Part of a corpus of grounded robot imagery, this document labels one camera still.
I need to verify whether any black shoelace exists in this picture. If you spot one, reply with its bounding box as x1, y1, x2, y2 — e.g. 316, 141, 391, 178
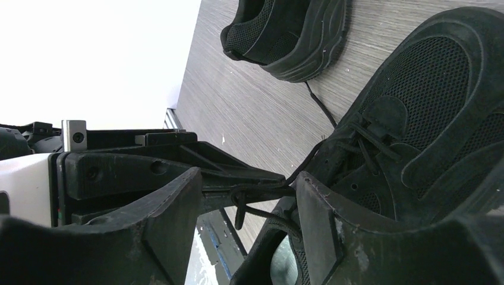
230, 80, 339, 239

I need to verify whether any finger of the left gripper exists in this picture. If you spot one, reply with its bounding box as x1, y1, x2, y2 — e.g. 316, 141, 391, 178
178, 141, 285, 185
200, 185, 295, 214

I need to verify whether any black shoe tied left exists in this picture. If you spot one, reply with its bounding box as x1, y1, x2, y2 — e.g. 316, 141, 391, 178
220, 0, 352, 83

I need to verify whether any black shoe with laces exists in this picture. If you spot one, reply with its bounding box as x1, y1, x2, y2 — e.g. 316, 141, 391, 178
231, 7, 503, 284

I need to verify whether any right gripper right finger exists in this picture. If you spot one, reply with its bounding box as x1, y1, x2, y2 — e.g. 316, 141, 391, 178
295, 172, 503, 284

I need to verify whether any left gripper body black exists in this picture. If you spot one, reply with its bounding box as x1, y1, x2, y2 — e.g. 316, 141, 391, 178
49, 120, 197, 226

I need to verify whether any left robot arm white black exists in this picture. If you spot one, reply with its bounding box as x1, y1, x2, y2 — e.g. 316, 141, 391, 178
1, 122, 289, 227

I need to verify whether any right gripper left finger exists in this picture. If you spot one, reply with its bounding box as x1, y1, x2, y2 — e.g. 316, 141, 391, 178
1, 167, 202, 284

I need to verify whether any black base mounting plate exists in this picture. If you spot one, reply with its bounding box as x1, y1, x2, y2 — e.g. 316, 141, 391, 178
196, 208, 247, 284

